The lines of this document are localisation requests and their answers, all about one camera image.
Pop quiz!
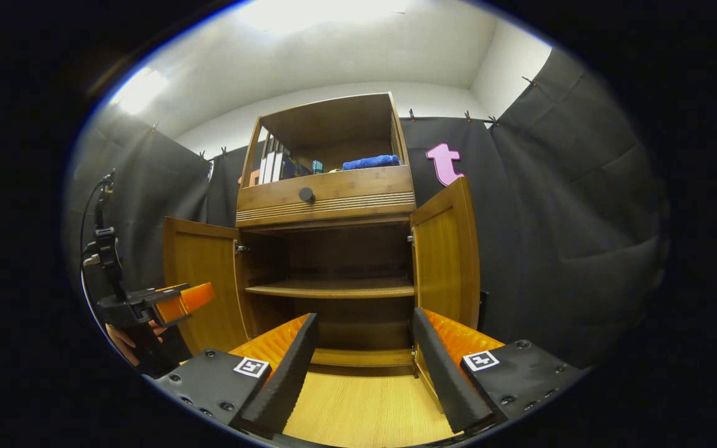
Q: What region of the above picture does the blue towel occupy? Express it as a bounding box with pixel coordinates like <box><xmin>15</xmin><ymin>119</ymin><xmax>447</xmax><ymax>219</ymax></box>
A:
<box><xmin>342</xmin><ymin>154</ymin><xmax>400</xmax><ymax>171</ymax></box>

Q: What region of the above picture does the wooden cabinet door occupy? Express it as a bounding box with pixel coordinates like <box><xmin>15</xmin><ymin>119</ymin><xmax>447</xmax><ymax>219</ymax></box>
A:
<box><xmin>162</xmin><ymin>216</ymin><xmax>256</xmax><ymax>355</ymax></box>
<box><xmin>410</xmin><ymin>177</ymin><xmax>481</xmax><ymax>413</ymax></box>

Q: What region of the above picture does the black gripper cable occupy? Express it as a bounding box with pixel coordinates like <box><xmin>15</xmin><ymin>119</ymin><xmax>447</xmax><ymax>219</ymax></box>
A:
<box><xmin>80</xmin><ymin>174</ymin><xmax>114</xmax><ymax>299</ymax></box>

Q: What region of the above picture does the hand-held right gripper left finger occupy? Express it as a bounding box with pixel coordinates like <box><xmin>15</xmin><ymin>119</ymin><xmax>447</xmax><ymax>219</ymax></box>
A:
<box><xmin>154</xmin><ymin>312</ymin><xmax>321</xmax><ymax>436</ymax></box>

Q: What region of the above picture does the wooden double-door shoe cabinet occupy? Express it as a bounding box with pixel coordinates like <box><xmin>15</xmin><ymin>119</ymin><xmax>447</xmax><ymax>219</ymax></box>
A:
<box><xmin>234</xmin><ymin>92</ymin><xmax>418</xmax><ymax>368</ymax></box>

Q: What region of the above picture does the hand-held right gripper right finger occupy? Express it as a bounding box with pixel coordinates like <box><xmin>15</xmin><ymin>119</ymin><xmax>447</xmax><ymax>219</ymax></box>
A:
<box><xmin>413</xmin><ymin>307</ymin><xmax>586</xmax><ymax>435</ymax></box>

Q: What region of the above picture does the black backdrop cloth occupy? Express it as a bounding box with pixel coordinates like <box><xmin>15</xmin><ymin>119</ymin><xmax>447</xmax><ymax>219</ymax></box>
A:
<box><xmin>63</xmin><ymin>50</ymin><xmax>670</xmax><ymax>368</ymax></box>

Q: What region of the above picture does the dark blue book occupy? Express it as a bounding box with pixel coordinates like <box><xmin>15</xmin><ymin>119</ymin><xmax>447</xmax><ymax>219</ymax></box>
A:
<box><xmin>281</xmin><ymin>156</ymin><xmax>311</xmax><ymax>180</ymax></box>

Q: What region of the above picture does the wooden inner cabinet shelf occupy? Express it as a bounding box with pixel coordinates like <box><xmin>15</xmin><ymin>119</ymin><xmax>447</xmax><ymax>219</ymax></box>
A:
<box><xmin>245</xmin><ymin>277</ymin><xmax>415</xmax><ymax>299</ymax></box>

